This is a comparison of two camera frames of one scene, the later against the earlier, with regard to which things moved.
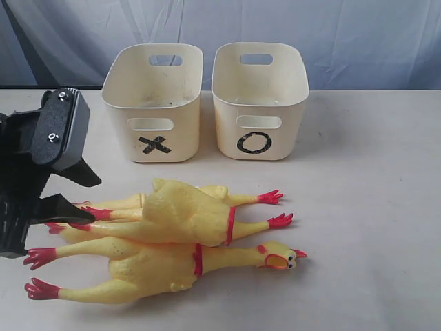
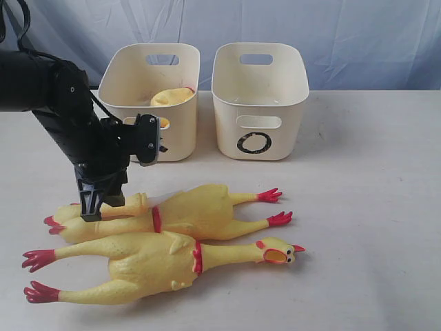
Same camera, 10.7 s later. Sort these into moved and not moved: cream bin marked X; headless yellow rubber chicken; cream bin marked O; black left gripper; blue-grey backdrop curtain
Moved: headless yellow rubber chicken; black left gripper
Not moved: cream bin marked O; cream bin marked X; blue-grey backdrop curtain
